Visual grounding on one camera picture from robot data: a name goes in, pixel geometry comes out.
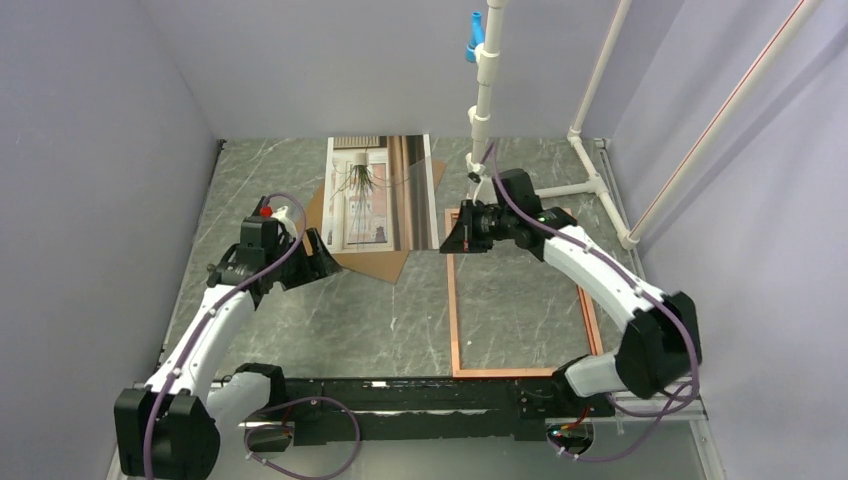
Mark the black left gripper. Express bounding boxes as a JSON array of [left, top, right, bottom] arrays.
[[266, 228, 341, 291]]

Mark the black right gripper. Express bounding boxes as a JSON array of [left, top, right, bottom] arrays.
[[441, 199, 517, 253]]

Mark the printed photo sheet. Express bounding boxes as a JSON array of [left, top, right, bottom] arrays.
[[320, 134, 443, 253]]

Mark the red picture frame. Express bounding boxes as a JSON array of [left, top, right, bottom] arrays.
[[446, 242, 620, 379]]

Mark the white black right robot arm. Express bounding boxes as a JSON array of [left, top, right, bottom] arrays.
[[439, 169, 702, 415]]

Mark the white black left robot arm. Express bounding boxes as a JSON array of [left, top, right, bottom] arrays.
[[114, 215, 341, 479]]

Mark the white PVC pipe stand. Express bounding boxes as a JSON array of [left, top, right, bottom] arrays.
[[460, 1, 632, 245]]

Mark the blue pipe fitting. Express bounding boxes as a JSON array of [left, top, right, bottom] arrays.
[[465, 11, 485, 64]]

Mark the white pole with red stripe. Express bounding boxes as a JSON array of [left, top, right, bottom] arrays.
[[620, 0, 821, 250]]

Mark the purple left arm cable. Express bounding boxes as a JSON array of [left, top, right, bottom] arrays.
[[142, 192, 362, 480]]

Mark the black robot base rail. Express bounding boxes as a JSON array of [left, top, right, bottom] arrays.
[[243, 376, 615, 446]]

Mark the aluminium extrusion frame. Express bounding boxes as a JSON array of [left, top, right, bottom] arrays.
[[105, 142, 727, 480]]

